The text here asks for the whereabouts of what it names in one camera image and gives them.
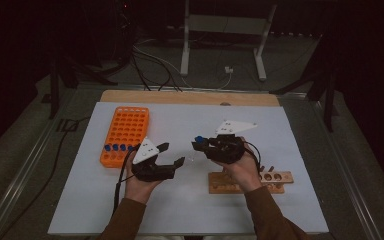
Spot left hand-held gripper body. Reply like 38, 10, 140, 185
131, 137, 176, 183

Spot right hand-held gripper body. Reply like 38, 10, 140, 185
204, 119, 258, 164

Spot orange plastic test tube rack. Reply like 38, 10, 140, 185
99, 106, 150, 169

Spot wooden test tube rack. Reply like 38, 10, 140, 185
208, 165, 295, 195

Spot person's right hand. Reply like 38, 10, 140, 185
214, 136, 263, 194

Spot person's left hand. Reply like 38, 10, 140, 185
124, 151, 163, 205

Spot white table mat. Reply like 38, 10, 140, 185
47, 101, 330, 236

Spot black tripod stand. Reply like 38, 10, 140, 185
48, 54, 118, 120
269, 66, 338, 133

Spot grey metal stand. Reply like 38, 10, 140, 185
179, 0, 278, 82

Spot right hand-held gripper black cable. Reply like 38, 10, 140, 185
244, 141, 263, 176

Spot hand-held gripper black cable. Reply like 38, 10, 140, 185
0, 115, 139, 240
244, 141, 263, 176

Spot left hand-held gripper black cable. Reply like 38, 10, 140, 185
0, 115, 139, 240

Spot white cable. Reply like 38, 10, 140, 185
217, 71, 233, 90

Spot black floor cables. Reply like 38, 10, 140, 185
130, 44, 184, 93

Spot aluminium rail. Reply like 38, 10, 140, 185
0, 87, 78, 240
308, 96, 384, 240

